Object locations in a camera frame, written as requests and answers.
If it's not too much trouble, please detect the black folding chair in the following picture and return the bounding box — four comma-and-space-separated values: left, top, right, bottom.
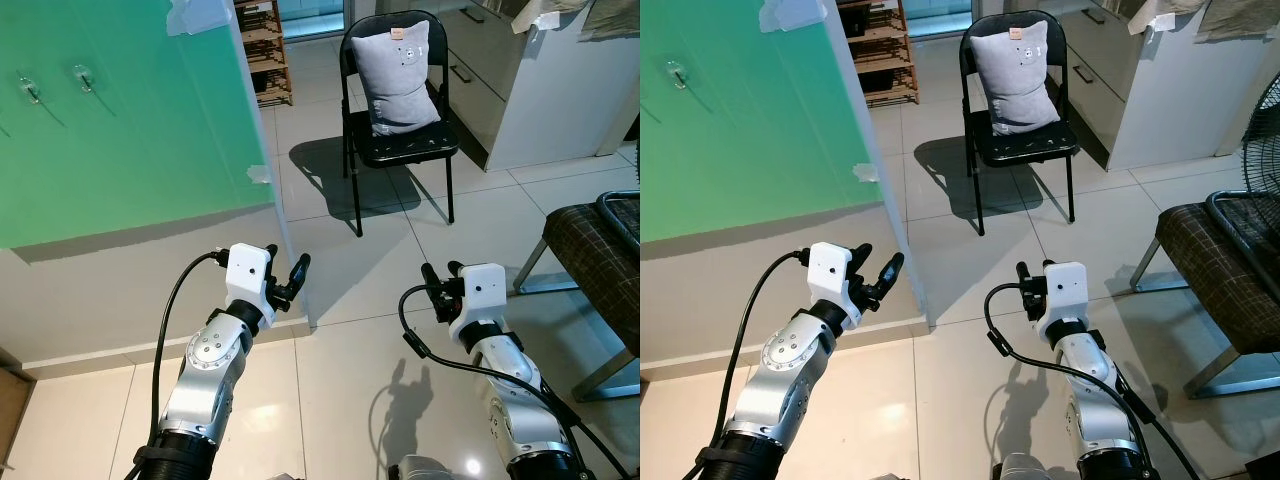
340, 10, 463, 238
958, 10, 1083, 238

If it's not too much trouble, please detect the dark plaid bench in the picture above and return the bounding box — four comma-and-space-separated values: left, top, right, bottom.
515, 190, 641, 403
1130, 188, 1280, 401

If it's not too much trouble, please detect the grey robot body shell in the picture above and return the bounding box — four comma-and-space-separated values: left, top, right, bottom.
995, 452, 1063, 480
388, 455, 471, 480

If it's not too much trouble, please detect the green paper sheet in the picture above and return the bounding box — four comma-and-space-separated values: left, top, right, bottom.
0, 0, 283, 251

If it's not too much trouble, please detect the wooden slatted shelf rack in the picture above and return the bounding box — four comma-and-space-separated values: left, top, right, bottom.
835, 0, 919, 108
235, 0, 294, 108

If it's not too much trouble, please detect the grey pillow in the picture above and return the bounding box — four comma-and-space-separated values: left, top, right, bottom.
972, 22, 1061, 136
352, 22, 442, 138

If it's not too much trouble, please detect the white drawer cabinet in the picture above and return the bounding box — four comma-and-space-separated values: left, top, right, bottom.
440, 0, 641, 173
1062, 0, 1280, 173

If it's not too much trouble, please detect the black standing fan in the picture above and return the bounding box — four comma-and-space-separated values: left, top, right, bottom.
1240, 95, 1280, 206

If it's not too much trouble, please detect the white paper sheet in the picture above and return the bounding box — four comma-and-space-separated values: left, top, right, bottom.
510, 8, 563, 36
1128, 8, 1183, 36

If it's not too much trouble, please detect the beige cloth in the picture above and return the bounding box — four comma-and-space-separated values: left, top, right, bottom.
578, 0, 641, 43
1192, 0, 1280, 43

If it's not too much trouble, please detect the brown wooden panel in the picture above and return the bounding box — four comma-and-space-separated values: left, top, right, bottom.
0, 345, 36, 479

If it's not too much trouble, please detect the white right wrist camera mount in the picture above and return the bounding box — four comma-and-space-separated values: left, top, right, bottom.
1040, 262, 1089, 341
448, 263, 515, 346

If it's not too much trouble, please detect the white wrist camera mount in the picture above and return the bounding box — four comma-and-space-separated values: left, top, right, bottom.
1040, 262, 1089, 341
805, 241, 863, 331
448, 263, 515, 346
222, 243, 276, 329

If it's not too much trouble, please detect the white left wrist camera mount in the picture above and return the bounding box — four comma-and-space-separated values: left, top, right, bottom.
222, 243, 276, 329
805, 241, 863, 331

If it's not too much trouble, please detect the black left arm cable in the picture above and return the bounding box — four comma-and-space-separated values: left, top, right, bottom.
125, 250, 226, 480
700, 250, 809, 480

